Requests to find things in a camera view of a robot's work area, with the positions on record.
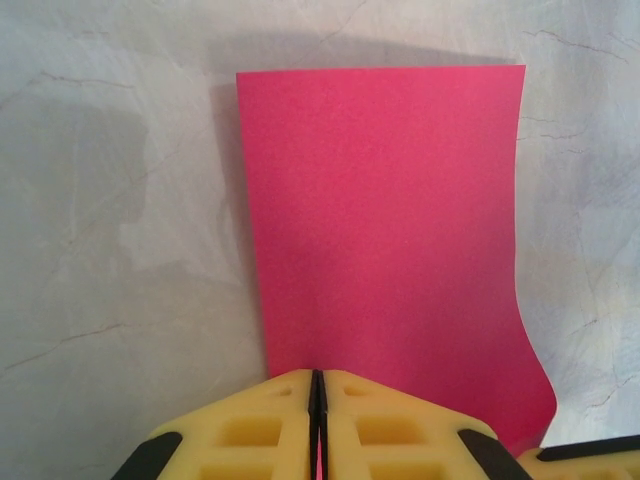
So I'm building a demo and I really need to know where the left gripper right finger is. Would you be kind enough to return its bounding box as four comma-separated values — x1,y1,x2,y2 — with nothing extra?
317,368,522,480

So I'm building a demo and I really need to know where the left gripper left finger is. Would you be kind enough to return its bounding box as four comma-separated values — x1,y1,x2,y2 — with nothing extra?
110,368,320,480

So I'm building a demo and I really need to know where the pink paper sheet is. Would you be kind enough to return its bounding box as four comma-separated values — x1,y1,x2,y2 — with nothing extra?
235,64,559,449

